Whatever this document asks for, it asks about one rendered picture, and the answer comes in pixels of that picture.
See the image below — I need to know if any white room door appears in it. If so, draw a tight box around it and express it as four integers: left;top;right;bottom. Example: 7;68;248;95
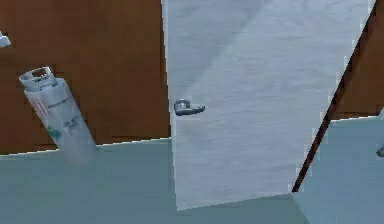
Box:
161;0;378;212

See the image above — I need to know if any white spray bottle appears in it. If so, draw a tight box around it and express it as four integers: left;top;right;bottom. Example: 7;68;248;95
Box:
18;66;98;166

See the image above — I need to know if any small white object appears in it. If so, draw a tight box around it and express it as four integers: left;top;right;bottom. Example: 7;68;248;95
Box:
0;31;12;49

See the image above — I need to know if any grey door lever handle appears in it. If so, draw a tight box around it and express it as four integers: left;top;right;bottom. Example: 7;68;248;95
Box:
173;98;206;117

